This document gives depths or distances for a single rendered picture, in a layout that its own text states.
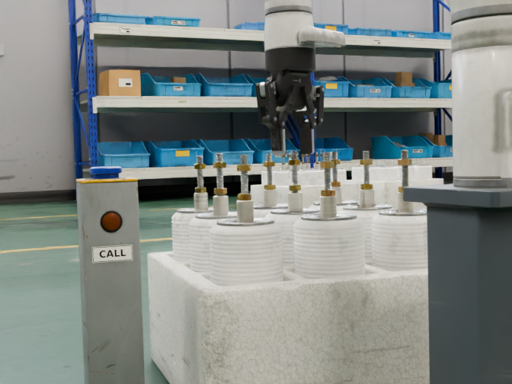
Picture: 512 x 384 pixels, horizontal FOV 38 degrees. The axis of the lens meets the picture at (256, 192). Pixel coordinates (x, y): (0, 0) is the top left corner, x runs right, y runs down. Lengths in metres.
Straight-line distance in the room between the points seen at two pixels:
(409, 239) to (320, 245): 0.13
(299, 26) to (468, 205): 0.45
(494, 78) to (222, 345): 0.43
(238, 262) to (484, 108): 0.35
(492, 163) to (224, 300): 0.35
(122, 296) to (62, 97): 5.32
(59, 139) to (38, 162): 0.25
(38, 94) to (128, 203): 5.28
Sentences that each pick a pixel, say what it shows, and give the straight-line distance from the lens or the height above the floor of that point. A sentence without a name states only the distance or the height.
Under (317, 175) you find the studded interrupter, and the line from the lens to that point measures 3.57.
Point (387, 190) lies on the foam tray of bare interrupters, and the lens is 3.79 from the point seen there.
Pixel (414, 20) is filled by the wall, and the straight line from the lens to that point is 7.79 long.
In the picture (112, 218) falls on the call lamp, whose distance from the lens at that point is 0.93.
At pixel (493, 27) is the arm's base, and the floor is 0.46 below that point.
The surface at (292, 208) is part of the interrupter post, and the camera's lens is 1.10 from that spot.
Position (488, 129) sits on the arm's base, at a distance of 0.78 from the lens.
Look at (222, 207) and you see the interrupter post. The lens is 1.06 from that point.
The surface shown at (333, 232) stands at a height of 0.24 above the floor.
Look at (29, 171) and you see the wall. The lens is 6.16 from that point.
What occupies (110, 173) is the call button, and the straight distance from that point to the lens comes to 0.94.
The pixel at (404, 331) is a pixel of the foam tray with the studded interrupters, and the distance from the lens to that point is 0.99.
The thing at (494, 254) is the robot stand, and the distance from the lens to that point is 0.76.
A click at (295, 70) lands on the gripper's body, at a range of 1.08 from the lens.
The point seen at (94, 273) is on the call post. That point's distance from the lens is 0.94.
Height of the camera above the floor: 0.34
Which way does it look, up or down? 3 degrees down
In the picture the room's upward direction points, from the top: 2 degrees counter-clockwise
